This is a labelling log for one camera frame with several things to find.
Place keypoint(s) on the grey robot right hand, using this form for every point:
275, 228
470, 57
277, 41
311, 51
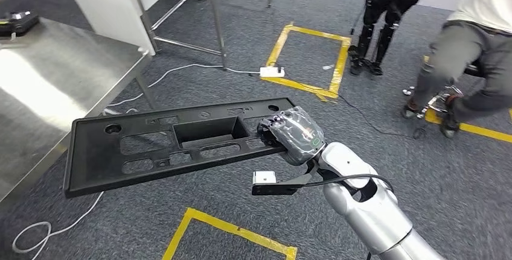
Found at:
298, 136

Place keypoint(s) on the black plastic panel part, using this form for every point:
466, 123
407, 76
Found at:
96, 158

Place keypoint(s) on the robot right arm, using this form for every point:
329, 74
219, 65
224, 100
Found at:
372, 218

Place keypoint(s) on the steel workbench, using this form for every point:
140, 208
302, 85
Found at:
60, 74

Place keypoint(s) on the white power strip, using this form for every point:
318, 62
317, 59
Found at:
272, 72

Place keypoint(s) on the small white floor scrap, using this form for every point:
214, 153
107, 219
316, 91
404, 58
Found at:
328, 67

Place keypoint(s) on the yellow floor tape square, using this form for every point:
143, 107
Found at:
341, 66
240, 231

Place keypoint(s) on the person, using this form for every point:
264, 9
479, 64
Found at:
460, 46

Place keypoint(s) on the chrome swivel stool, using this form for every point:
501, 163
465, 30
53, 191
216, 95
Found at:
473, 69

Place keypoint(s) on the black benchtop device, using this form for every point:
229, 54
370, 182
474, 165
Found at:
20, 22

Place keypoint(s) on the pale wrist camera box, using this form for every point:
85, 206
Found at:
264, 177

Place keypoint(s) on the steel frame table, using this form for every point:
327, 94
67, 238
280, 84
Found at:
216, 22

